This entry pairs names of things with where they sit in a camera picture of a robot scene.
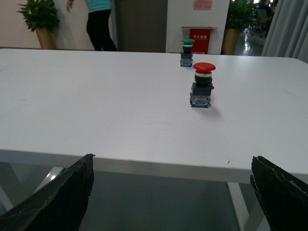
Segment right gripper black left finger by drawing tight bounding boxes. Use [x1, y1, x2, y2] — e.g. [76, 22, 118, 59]
[0, 154, 94, 231]

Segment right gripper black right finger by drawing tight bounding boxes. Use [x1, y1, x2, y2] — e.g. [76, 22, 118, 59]
[250, 156, 308, 231]

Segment red mushroom push button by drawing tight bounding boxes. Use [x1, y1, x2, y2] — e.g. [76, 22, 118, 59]
[190, 62, 216, 108]

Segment green mushroom push button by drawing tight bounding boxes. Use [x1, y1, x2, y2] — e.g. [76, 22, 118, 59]
[180, 38, 194, 67]

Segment grey curtain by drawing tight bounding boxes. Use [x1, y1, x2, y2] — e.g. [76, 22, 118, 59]
[261, 0, 308, 63]

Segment right potted plant gold pot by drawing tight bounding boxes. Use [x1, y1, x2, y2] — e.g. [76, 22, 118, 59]
[220, 0, 257, 55]

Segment potted plant gold pot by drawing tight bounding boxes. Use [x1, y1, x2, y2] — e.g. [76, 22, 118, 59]
[18, 0, 60, 50]
[220, 0, 257, 55]

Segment red fire extinguisher box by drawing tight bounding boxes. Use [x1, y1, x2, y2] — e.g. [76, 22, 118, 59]
[181, 26, 217, 54]

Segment office chair in background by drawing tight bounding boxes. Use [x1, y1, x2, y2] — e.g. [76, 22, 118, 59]
[250, 9, 271, 37]

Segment left potted plant gold pot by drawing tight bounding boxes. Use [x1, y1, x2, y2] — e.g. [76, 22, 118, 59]
[18, 0, 60, 50]

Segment grey door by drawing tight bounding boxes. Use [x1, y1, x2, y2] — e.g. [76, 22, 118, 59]
[115, 0, 168, 53]

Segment person in teal shirt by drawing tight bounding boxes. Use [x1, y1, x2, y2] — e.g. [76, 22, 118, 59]
[66, 0, 118, 52]

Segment pink paper notice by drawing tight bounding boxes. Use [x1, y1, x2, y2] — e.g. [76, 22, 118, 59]
[193, 0, 213, 11]

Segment white table leg frame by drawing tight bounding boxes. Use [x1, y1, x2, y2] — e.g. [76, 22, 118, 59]
[0, 162, 271, 231]

